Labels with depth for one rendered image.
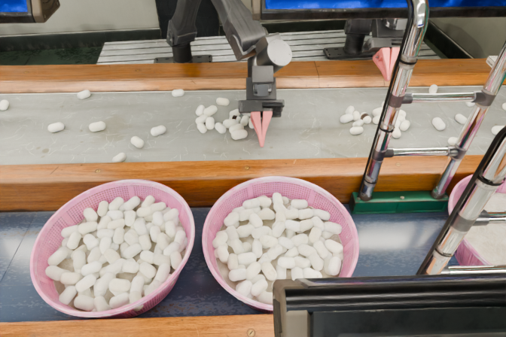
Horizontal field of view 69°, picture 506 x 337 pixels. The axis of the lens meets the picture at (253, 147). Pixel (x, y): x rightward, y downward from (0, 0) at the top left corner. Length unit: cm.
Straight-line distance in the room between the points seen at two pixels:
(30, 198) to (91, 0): 227
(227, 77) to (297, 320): 88
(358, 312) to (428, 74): 99
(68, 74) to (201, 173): 57
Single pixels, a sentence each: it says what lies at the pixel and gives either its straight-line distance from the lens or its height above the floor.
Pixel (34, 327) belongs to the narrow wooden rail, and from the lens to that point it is 65.
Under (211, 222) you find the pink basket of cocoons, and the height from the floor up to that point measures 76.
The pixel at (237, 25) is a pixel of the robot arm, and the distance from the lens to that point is 86.
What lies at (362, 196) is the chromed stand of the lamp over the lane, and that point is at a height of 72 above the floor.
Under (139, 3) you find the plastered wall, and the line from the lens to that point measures 295.
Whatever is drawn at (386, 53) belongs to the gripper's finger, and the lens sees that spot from 98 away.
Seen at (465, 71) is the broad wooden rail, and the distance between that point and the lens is 122.
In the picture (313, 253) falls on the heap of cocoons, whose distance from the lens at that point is 66.
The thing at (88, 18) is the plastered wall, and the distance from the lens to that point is 307.
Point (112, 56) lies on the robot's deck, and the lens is 144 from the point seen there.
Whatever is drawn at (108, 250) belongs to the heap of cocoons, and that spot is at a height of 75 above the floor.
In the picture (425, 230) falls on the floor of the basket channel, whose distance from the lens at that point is 84.
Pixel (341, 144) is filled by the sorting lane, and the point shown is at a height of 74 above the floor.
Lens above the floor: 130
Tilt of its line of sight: 42 degrees down
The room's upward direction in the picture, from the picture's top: straight up
